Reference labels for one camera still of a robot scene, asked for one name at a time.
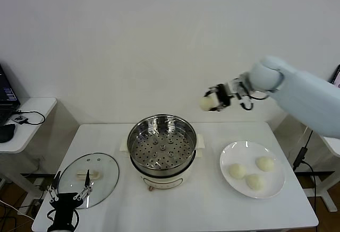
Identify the white side table with mouse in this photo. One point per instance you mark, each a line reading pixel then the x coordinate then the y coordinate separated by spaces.
pixel 40 104

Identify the perforated steel steamer basket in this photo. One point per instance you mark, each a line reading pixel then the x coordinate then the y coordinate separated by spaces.
pixel 148 149

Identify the white side table with label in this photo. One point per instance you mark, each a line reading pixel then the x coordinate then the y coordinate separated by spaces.
pixel 333 147

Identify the white steamed baozi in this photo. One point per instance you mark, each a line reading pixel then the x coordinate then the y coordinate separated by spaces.
pixel 207 103
pixel 237 171
pixel 255 181
pixel 264 163

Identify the white electric cooker pot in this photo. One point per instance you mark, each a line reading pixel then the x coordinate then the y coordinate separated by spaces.
pixel 162 182

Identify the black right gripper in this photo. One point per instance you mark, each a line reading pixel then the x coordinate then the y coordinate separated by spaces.
pixel 225 95

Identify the small black labelled device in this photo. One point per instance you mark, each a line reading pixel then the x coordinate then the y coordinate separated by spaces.
pixel 20 119

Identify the white round plate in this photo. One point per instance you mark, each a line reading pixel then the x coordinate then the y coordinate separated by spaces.
pixel 273 181

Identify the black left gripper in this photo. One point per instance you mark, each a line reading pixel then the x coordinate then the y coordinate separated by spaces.
pixel 65 202

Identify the black laptop with dark screen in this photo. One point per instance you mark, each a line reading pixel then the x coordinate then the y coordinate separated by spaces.
pixel 6 94

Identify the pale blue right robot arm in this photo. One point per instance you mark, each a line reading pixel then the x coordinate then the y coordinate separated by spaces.
pixel 305 94

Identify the black laptop with bright screen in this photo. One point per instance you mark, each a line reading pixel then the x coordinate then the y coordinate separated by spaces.
pixel 337 79

